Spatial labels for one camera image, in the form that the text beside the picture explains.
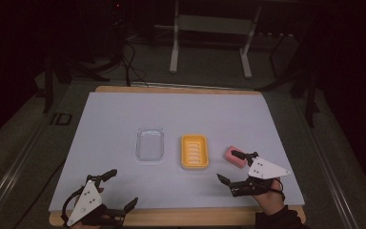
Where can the person's left hand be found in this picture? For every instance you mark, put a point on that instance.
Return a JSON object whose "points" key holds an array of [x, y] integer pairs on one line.
{"points": [[92, 225]]}

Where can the clear plastic lid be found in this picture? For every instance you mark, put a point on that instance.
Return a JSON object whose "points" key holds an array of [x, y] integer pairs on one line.
{"points": [[150, 144]]}

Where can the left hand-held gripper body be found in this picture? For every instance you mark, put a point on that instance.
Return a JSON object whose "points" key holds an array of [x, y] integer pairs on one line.
{"points": [[87, 198]]}

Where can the black tripod stand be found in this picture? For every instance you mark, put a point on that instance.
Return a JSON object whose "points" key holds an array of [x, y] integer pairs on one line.
{"points": [[301, 82], [63, 68]]}

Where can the person's right hand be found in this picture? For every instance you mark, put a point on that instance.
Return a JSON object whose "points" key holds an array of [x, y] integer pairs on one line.
{"points": [[271, 202]]}

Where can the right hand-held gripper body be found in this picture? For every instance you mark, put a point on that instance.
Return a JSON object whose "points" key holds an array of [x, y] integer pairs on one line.
{"points": [[265, 169]]}

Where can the black floor bracket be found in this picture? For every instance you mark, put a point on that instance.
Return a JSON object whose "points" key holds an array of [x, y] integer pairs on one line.
{"points": [[62, 118]]}

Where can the pink soap bar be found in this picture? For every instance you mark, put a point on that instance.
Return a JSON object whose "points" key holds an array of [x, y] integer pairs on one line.
{"points": [[235, 161]]}

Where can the yellow soap dish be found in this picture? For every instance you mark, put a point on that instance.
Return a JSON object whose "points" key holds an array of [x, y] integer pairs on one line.
{"points": [[194, 152]]}

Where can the pale grey table mat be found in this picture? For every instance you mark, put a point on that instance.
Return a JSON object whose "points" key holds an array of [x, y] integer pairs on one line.
{"points": [[171, 114]]}

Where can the white metal stand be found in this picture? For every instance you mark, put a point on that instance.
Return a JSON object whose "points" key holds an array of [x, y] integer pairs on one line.
{"points": [[214, 24]]}

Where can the metal floor rail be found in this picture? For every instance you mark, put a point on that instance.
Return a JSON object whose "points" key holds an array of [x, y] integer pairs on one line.
{"points": [[9, 176], [333, 178]]}

